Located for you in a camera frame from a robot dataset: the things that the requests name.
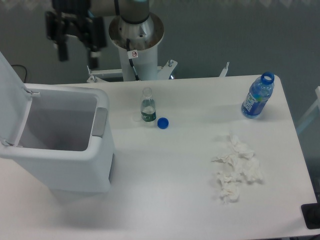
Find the white trash can body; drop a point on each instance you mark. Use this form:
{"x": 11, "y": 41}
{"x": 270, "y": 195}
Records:
{"x": 64, "y": 139}

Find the small clear plastic bottle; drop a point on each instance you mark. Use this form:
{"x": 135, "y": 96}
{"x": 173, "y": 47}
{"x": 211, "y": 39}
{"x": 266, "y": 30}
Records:
{"x": 148, "y": 107}

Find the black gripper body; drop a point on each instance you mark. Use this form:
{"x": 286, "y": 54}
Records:
{"x": 74, "y": 13}

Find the white frame at right edge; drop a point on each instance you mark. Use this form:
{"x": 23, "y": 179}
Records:
{"x": 310, "y": 115}

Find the black device at corner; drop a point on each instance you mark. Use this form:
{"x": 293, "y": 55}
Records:
{"x": 311, "y": 215}

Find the clear small bottle cap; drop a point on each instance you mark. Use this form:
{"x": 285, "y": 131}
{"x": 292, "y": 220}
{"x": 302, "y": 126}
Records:
{"x": 136, "y": 118}

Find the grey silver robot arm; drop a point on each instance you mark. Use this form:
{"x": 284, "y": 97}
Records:
{"x": 132, "y": 11}

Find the blue plastic drink bottle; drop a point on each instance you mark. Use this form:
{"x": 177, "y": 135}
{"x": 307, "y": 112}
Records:
{"x": 259, "y": 93}

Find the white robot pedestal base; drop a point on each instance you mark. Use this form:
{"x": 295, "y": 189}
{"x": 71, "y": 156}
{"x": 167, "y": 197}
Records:
{"x": 137, "y": 46}

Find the blue bottle cap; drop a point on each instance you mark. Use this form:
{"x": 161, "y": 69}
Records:
{"x": 163, "y": 123}

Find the crumpled white tissue pile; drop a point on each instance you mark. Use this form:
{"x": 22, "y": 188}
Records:
{"x": 239, "y": 165}

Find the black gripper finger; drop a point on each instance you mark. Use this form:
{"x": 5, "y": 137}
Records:
{"x": 55, "y": 31}
{"x": 95, "y": 40}

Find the white trash can lid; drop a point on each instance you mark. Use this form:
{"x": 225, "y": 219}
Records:
{"x": 15, "y": 104}

